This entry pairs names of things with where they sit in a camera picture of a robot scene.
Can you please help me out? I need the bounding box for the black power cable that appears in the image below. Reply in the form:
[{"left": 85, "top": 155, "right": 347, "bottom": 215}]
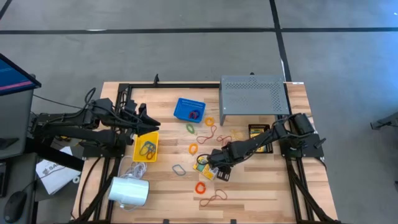
[{"left": 32, "top": 94, "right": 90, "bottom": 110}]

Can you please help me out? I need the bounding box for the yellow plastic basket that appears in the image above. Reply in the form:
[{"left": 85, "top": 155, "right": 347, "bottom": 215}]
[{"left": 132, "top": 131, "right": 160, "bottom": 164}]

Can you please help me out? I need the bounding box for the computer monitor blue screen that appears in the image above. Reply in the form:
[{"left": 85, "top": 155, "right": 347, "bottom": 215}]
[{"left": 0, "top": 52, "right": 42, "bottom": 96}]

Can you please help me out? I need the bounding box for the black keyboard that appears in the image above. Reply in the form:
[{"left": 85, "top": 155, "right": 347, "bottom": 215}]
[{"left": 0, "top": 161, "right": 8, "bottom": 198}]

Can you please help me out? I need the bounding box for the grey chair leg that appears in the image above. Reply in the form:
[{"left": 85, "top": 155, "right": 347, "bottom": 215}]
[{"left": 369, "top": 111, "right": 398, "bottom": 131}]

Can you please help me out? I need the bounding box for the white cable bundle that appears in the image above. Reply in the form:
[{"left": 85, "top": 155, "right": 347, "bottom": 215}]
[{"left": 116, "top": 154, "right": 149, "bottom": 213}]

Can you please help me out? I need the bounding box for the black desk leg bar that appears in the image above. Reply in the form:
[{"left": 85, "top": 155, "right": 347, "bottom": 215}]
[{"left": 24, "top": 136, "right": 85, "bottom": 172}]

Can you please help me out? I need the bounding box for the black plastic basket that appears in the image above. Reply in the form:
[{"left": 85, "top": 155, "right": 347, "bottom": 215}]
[{"left": 248, "top": 123, "right": 275, "bottom": 154}]

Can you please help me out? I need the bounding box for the grey perforated metal shelf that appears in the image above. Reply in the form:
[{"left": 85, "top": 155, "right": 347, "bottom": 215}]
[{"left": 218, "top": 73, "right": 290, "bottom": 126}]

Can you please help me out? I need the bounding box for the blue plastic basket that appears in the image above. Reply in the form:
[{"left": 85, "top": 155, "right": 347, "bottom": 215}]
[{"left": 173, "top": 97, "right": 207, "bottom": 123}]

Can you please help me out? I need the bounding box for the black computer mouse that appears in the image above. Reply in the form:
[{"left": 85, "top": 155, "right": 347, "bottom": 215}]
[{"left": 3, "top": 190, "right": 27, "bottom": 223}]

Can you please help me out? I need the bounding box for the black aluminium table frame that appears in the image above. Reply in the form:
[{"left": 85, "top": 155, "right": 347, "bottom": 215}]
[{"left": 70, "top": 73, "right": 343, "bottom": 224}]

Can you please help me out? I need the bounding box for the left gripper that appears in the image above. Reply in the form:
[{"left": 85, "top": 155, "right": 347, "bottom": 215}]
[{"left": 118, "top": 103, "right": 161, "bottom": 138}]

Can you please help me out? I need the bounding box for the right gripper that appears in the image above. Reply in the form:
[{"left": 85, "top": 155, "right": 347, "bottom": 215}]
[{"left": 206, "top": 146, "right": 239, "bottom": 175}]

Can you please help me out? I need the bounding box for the grey desk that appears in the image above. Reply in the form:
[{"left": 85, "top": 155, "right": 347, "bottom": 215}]
[{"left": 0, "top": 88, "right": 40, "bottom": 224}]

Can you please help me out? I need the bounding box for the white printed paper sheet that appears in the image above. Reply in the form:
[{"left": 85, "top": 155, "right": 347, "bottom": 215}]
[{"left": 35, "top": 146, "right": 83, "bottom": 196}]

